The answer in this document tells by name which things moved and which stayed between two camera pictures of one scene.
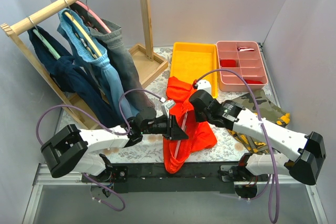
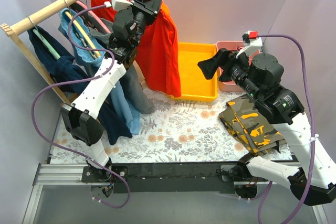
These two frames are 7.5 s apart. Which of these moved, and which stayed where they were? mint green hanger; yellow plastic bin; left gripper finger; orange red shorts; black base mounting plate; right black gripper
Moved: left gripper finger; orange red shorts; right black gripper
Stayed: yellow plastic bin; black base mounting plate; mint green hanger
